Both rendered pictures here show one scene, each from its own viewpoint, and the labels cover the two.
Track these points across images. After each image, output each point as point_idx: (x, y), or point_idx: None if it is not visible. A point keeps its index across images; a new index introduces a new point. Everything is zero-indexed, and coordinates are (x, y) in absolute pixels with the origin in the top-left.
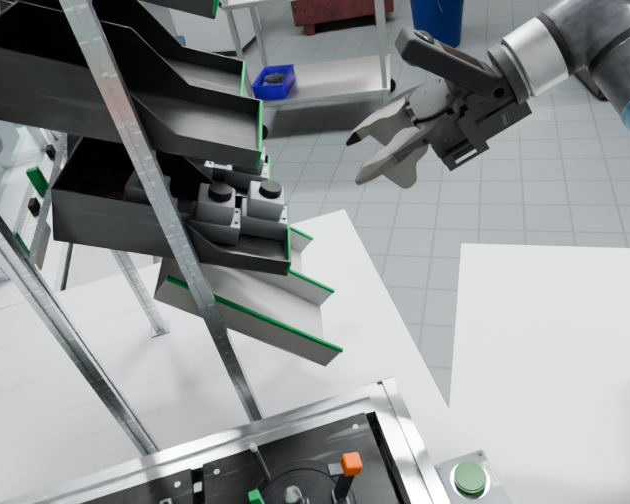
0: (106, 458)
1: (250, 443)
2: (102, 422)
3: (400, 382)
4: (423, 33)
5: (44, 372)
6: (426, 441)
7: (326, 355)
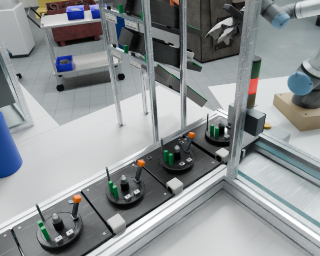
0: None
1: (191, 128)
2: (122, 150)
3: None
4: (231, 4)
5: (83, 145)
6: None
7: (203, 102)
